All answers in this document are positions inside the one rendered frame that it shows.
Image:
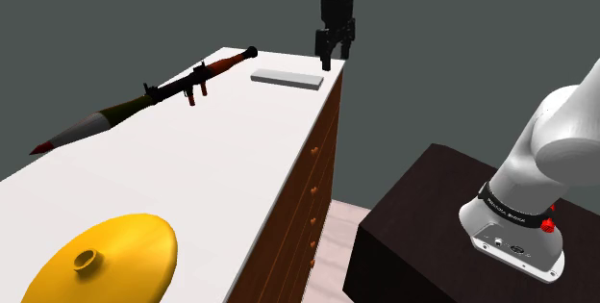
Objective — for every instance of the flat white box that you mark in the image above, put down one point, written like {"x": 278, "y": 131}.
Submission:
{"x": 287, "y": 79}

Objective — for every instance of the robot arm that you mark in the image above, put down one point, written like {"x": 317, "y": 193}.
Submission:
{"x": 539, "y": 161}

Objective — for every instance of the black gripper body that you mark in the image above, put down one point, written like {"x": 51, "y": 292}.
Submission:
{"x": 336, "y": 11}

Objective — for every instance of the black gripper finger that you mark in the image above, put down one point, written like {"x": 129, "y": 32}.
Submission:
{"x": 324, "y": 49}
{"x": 348, "y": 39}

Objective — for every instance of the yellow round lid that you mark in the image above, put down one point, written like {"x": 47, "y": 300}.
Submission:
{"x": 112, "y": 264}

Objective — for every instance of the toy rocket launcher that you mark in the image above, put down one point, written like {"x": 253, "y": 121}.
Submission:
{"x": 154, "y": 93}

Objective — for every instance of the dark robot stand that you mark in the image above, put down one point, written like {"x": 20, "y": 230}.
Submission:
{"x": 412, "y": 241}

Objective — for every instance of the white-topped brown chest of drawers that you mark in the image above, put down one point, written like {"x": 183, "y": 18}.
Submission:
{"x": 201, "y": 152}

